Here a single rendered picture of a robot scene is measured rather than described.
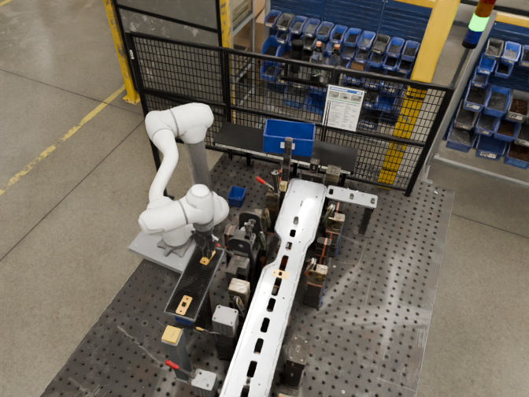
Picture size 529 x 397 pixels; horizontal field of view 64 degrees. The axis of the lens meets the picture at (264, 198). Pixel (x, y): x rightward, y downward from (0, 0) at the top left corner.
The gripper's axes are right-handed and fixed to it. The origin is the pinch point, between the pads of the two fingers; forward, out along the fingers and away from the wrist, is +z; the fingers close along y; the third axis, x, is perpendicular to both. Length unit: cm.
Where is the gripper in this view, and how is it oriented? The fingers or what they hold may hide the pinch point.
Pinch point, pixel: (207, 251)
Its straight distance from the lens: 194.3
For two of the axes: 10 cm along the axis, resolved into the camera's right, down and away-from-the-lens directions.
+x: 4.3, -6.7, 6.1
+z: -0.3, 6.6, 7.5
